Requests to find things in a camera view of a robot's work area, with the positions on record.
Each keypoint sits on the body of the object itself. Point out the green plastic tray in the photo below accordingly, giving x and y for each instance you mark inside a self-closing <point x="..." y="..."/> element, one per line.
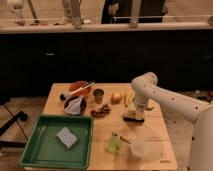
<point x="44" y="149"/>

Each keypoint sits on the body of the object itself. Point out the grey folded cloth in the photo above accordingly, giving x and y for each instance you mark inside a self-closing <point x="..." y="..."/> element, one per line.
<point x="73" y="106"/>

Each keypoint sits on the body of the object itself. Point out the black tripod stand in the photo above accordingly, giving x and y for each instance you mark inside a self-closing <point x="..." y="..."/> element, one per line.
<point x="20" y="116"/>

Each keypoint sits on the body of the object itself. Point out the small metal cup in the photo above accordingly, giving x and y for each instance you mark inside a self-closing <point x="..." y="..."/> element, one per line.
<point x="98" y="95"/>

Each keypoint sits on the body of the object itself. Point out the yellow onion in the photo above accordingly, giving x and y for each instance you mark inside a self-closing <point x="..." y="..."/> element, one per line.
<point x="116" y="98"/>

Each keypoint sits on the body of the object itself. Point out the wooden black felt eraser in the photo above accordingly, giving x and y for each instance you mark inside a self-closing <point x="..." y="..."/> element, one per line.
<point x="130" y="115"/>

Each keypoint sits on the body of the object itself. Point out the translucent green cup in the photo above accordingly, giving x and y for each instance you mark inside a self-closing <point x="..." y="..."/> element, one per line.
<point x="113" y="144"/>

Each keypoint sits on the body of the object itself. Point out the dark red plate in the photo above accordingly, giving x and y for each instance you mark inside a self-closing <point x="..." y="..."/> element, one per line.
<point x="83" y="104"/>

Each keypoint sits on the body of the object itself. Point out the orange bowl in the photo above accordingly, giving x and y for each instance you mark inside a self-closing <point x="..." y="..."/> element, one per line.
<point x="80" y="88"/>

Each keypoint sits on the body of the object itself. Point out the bunch of red grapes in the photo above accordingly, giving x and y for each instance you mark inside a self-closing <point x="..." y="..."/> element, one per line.
<point x="101" y="112"/>

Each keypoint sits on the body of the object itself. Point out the metal spoon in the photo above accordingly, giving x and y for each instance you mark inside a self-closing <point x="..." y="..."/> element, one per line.
<point x="125" y="139"/>

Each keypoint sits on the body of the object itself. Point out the yellow banana toy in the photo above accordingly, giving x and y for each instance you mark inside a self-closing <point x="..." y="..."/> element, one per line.
<point x="127" y="98"/>

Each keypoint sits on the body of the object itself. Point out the grey blue sponge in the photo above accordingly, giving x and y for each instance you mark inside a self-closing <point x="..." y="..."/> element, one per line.
<point x="67" y="137"/>

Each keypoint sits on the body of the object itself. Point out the person in dark clothes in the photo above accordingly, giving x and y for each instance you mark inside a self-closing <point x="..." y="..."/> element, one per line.
<point x="123" y="11"/>

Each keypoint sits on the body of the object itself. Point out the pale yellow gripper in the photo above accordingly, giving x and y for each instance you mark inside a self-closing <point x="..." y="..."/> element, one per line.
<point x="140" y="113"/>

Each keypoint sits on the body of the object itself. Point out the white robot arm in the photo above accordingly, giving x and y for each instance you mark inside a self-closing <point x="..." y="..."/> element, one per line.
<point x="198" y="112"/>

